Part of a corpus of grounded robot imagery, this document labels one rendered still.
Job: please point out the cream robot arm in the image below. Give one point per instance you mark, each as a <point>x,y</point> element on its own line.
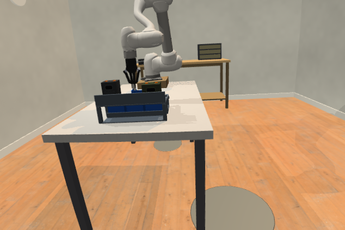
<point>150,37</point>

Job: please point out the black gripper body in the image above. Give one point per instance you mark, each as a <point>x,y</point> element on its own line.
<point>131,62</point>

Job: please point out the grey metal shelf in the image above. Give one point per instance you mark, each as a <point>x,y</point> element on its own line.
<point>142,98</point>

